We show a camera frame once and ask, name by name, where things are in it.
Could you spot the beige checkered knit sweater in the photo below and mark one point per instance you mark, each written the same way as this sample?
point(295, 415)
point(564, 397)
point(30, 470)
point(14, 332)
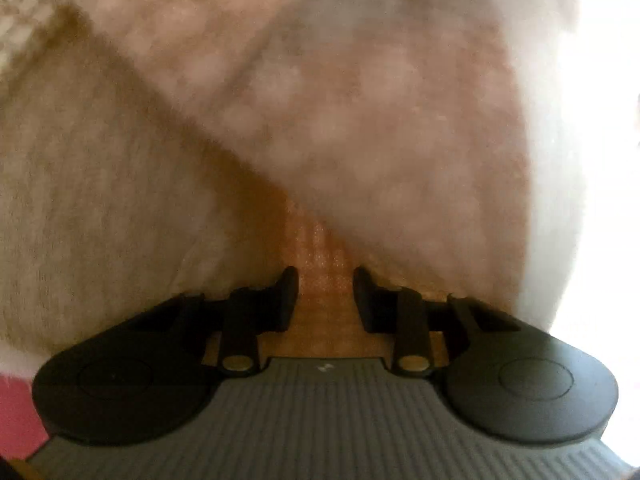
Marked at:
point(149, 147)

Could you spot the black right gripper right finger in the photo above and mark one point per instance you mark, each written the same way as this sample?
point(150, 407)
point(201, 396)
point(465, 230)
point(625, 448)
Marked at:
point(496, 373)

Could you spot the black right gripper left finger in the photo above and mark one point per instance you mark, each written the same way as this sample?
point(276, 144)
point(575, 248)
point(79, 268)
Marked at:
point(153, 373)

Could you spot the red floral bed sheet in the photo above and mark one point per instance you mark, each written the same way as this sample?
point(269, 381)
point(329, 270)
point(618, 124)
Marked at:
point(21, 430)

